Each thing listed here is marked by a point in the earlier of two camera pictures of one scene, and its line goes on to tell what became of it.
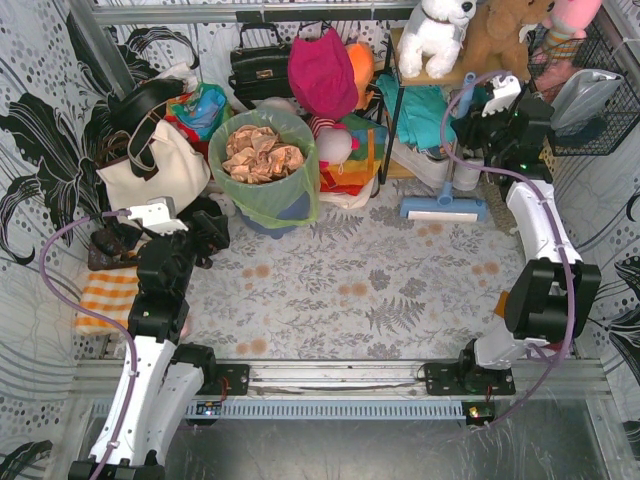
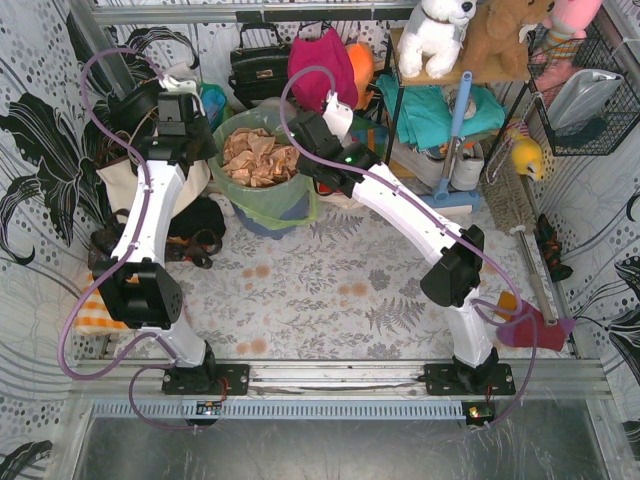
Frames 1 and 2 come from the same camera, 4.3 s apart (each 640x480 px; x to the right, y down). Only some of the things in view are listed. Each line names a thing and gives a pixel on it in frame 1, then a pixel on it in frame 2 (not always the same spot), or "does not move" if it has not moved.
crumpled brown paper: [254, 155] does not move
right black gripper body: [470, 128] -> [304, 132]
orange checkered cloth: [109, 292] does not move
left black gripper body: [211, 230] -> [135, 107]
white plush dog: [433, 34] does not move
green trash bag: [289, 200] does not move
